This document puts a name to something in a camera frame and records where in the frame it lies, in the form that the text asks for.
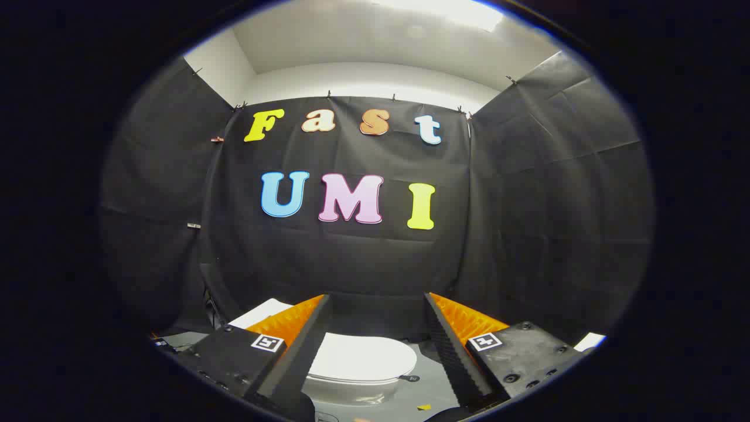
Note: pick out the white flat object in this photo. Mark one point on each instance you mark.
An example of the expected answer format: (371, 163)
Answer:
(589, 341)

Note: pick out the black backdrop cloth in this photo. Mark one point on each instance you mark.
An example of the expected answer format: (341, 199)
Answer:
(351, 264)

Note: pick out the white toilet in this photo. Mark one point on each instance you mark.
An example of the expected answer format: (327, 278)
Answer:
(351, 391)

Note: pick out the white toilet lid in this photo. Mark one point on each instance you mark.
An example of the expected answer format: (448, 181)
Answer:
(363, 357)

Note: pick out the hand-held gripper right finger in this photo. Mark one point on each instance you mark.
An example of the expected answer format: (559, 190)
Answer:
(448, 351)

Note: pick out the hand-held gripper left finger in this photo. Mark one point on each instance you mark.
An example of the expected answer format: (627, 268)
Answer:
(304, 346)

